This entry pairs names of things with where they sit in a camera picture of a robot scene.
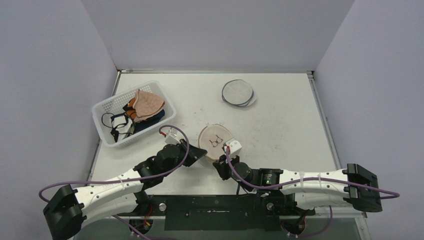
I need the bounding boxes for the white mesh bag beige trim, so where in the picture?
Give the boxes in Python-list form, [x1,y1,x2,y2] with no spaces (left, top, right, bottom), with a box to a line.
[197,124,234,162]

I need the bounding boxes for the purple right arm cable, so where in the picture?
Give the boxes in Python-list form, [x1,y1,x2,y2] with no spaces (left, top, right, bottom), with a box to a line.
[225,147,401,239]

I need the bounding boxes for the beige lace bra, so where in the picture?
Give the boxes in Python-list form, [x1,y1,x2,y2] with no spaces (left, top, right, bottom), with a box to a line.
[132,89,165,123]

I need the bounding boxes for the navy blue bra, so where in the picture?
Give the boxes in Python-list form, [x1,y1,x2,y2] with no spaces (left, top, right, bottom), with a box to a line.
[134,109,166,133]

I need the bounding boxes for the orange bra black straps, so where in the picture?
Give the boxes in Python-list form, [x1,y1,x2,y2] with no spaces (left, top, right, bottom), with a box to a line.
[122,97,138,119]

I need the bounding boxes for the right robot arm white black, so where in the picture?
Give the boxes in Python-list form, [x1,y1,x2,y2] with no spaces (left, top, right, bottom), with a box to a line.
[212,155,383,215]

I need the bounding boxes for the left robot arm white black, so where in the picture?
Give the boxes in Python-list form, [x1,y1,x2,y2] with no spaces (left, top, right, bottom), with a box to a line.
[43,140,207,240]

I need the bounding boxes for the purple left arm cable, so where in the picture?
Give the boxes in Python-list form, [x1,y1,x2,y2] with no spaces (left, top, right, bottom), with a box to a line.
[38,124,190,240]

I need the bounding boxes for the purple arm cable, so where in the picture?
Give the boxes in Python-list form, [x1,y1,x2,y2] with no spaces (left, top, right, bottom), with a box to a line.
[38,124,190,240]
[225,147,401,239]

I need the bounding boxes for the aluminium front frame rail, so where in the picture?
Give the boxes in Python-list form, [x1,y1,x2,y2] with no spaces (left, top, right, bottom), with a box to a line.
[67,195,368,220]

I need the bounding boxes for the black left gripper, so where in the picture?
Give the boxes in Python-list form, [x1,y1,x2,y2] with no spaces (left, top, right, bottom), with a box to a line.
[162,138,207,177]

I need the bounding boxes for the white perforated plastic basket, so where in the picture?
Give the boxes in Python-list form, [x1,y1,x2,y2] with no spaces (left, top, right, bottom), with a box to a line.
[91,80,177,148]

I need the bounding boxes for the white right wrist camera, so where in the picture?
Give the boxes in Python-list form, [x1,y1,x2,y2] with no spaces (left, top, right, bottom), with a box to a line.
[222,138,242,158]

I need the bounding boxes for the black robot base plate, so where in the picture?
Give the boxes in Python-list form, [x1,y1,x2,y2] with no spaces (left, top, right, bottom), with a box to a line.
[120,194,316,231]

